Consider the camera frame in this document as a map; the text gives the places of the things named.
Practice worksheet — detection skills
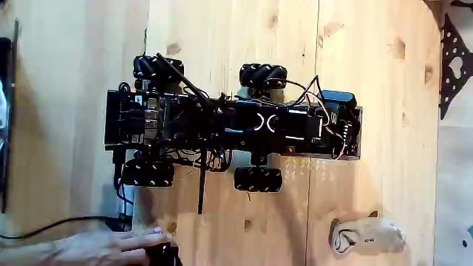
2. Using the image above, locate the black power cable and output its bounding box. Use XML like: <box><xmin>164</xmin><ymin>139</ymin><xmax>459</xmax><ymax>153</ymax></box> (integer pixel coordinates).
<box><xmin>0</xmin><ymin>214</ymin><xmax>133</xmax><ymax>241</ymax></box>

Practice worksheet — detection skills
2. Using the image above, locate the person's hand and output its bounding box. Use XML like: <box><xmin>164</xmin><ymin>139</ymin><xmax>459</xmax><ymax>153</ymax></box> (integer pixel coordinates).
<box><xmin>63</xmin><ymin>226</ymin><xmax>174</xmax><ymax>266</ymax></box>

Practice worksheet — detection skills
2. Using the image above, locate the black mecanum wheel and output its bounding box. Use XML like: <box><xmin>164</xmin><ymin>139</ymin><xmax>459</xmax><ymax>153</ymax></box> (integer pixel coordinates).
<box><xmin>233</xmin><ymin>166</ymin><xmax>284</xmax><ymax>194</ymax></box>
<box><xmin>132</xmin><ymin>55</ymin><xmax>186</xmax><ymax>84</ymax></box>
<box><xmin>239</xmin><ymin>63</ymin><xmax>289</xmax><ymax>90</ymax></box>
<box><xmin>121</xmin><ymin>159</ymin><xmax>176</xmax><ymax>188</ymax></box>

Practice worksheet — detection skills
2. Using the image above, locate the black base cable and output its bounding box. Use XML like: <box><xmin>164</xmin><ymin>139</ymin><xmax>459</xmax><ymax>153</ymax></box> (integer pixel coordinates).
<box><xmin>112</xmin><ymin>147</ymin><xmax>135</xmax><ymax>208</ymax></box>

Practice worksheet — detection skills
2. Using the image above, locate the black antenna rod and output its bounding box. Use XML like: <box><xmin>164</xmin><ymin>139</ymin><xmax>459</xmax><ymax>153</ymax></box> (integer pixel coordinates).
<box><xmin>197</xmin><ymin>147</ymin><xmax>208</xmax><ymax>216</ymax></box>
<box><xmin>155</xmin><ymin>52</ymin><xmax>210</xmax><ymax>106</ymax></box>

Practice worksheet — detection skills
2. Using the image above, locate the black oval camera box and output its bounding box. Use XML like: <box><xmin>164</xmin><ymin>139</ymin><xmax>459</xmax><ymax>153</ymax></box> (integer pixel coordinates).
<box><xmin>317</xmin><ymin>89</ymin><xmax>358</xmax><ymax>112</ymax></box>

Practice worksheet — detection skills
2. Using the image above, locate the red white servo cable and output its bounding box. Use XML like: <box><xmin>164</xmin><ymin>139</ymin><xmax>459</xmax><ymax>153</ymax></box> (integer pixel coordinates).
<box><xmin>305</xmin><ymin>91</ymin><xmax>348</xmax><ymax>160</ymax></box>

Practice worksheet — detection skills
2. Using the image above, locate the black leader arm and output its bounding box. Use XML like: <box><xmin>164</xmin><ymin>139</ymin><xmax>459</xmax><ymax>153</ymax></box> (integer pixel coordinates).
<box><xmin>144</xmin><ymin>242</ymin><xmax>183</xmax><ymax>266</ymax></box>

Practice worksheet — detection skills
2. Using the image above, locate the white sock with black marks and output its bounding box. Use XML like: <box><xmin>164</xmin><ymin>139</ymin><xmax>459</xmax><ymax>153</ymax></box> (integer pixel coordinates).
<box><xmin>329</xmin><ymin>216</ymin><xmax>408</xmax><ymax>256</ymax></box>

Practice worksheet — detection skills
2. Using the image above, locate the black monitor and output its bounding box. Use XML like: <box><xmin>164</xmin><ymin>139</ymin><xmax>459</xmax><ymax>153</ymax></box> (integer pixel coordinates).
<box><xmin>0</xmin><ymin>18</ymin><xmax>20</xmax><ymax>214</ymax></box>

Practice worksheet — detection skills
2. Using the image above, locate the black camera cable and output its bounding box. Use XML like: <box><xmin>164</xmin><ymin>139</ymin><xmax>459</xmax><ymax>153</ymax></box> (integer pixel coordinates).
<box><xmin>282</xmin><ymin>75</ymin><xmax>328</xmax><ymax>106</ymax></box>

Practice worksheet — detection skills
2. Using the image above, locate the black perforated heart panel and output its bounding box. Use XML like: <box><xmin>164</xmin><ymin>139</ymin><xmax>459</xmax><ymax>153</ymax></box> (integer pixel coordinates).
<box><xmin>438</xmin><ymin>13</ymin><xmax>473</xmax><ymax>121</ymax></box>

